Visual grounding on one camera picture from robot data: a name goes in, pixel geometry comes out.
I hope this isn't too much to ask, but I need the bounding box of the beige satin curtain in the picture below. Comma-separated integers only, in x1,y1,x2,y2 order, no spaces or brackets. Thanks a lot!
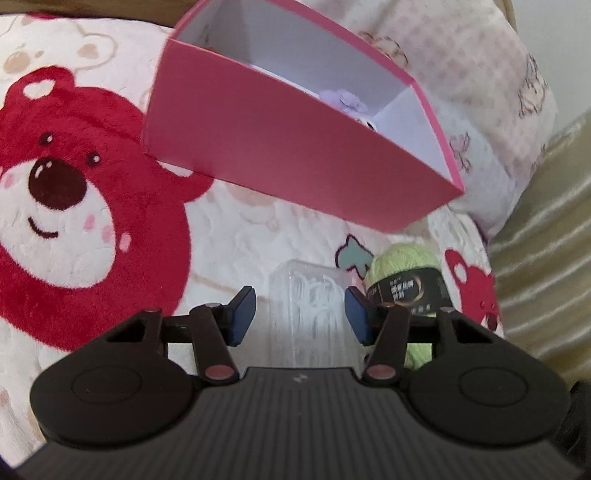
488,113,591,385

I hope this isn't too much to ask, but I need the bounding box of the purple plush toy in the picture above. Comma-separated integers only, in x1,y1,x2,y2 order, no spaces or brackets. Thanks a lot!
318,89,378,132

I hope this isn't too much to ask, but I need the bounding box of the green yarn ball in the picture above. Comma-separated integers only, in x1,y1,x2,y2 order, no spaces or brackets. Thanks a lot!
362,243,452,371

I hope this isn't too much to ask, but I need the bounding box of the pink cardboard storage box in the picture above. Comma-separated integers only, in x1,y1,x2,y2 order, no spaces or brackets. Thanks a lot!
142,1,465,233

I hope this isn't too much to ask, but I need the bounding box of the red bear blanket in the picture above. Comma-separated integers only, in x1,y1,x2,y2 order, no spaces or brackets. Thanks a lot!
1,14,492,466

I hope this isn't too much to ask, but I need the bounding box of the pink patterned pillow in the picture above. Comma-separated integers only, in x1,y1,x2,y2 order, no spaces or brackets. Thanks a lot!
308,1,557,239

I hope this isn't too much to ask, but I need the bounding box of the clear plastic swab box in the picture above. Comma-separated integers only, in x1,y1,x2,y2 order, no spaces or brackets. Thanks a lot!
269,260,366,371

